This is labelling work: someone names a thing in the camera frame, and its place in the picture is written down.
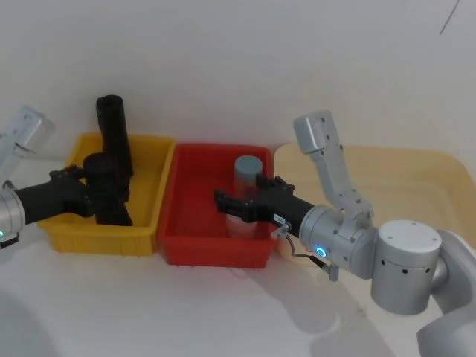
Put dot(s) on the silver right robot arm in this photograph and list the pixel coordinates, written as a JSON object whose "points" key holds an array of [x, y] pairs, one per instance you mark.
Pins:
{"points": [[405, 256]]}

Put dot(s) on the clear bottle with grey cap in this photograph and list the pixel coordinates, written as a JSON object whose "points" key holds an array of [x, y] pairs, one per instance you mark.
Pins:
{"points": [[245, 169]]}

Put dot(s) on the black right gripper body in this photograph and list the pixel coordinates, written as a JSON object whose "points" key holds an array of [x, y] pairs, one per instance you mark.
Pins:
{"points": [[284, 212]]}

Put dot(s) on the yellow plastic bin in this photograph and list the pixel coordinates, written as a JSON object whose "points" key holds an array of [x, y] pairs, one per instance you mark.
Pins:
{"points": [[100, 236]]}

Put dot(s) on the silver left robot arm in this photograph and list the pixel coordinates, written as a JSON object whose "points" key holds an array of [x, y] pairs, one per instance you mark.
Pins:
{"points": [[10, 212]]}

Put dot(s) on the white table cloth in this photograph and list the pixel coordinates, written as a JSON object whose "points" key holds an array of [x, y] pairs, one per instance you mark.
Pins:
{"points": [[148, 308]]}

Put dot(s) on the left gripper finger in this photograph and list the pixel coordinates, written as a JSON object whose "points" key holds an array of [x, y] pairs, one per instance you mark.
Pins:
{"points": [[80, 208], [68, 174]]}

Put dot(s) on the tall black cylinder bottle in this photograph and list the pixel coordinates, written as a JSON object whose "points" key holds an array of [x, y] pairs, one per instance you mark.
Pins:
{"points": [[115, 134]]}

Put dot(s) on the cream plastic tray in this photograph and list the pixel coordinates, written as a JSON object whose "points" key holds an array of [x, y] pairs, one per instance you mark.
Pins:
{"points": [[401, 175]]}

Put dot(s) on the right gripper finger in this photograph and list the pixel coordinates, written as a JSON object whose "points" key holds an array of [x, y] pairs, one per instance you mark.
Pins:
{"points": [[236, 207], [277, 187]]}

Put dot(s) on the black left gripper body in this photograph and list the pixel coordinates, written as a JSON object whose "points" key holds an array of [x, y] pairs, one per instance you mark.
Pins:
{"points": [[48, 199]]}

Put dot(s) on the short black bottle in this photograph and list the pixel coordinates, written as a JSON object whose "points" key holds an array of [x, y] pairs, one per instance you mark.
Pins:
{"points": [[108, 197]]}

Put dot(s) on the red plastic bin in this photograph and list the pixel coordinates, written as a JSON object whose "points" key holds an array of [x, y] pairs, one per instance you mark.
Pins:
{"points": [[197, 193]]}

